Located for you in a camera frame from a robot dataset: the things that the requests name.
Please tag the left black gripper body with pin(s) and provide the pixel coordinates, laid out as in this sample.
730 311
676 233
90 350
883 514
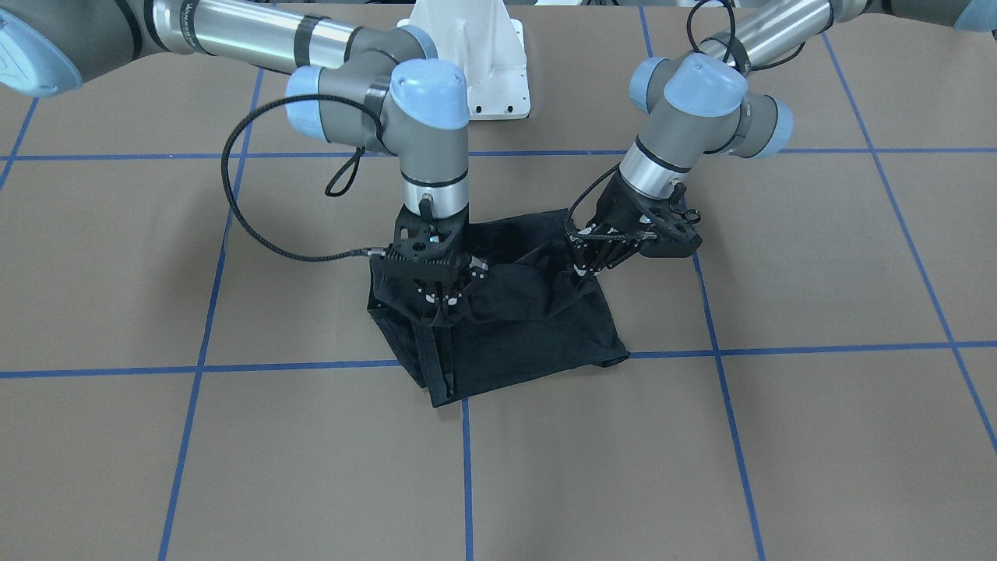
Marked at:
613 207

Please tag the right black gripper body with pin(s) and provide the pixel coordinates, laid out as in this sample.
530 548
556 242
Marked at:
473 270

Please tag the black graphic t-shirt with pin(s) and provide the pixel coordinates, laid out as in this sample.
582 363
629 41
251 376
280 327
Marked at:
530 316

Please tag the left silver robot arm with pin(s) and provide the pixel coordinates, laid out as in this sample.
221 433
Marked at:
701 104

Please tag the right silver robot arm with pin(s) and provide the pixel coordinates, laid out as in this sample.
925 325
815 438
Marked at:
377 91

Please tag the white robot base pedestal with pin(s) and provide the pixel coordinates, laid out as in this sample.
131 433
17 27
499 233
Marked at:
487 45

